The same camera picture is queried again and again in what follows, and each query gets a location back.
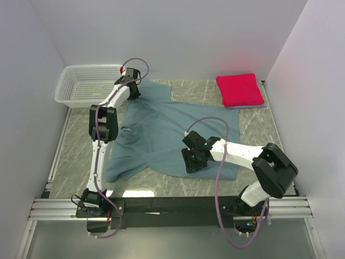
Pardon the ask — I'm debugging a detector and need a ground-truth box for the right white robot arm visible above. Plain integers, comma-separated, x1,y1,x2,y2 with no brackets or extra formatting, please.
182,131,298,215

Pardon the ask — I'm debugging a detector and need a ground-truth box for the folded red t shirt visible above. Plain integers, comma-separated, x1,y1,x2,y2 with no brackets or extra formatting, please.
216,73,265,107

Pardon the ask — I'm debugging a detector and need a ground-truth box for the white perforated plastic basket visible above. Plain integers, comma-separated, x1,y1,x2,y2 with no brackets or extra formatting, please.
54,64,121,108

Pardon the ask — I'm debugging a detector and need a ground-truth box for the black base crossbar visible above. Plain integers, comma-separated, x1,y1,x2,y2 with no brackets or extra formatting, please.
75,196,264,230

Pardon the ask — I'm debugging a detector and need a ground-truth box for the folded lavender t shirt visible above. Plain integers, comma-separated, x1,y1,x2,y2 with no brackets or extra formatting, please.
225,103,266,110

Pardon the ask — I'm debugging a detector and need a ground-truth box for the blue-grey t shirt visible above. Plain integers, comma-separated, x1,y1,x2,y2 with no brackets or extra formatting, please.
106,80,240,182

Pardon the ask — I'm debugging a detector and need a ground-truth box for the aluminium frame rail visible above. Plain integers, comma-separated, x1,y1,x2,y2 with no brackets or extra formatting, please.
28,196,313,221

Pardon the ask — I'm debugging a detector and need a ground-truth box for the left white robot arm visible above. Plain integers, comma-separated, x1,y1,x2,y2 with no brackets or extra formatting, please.
81,67,141,217

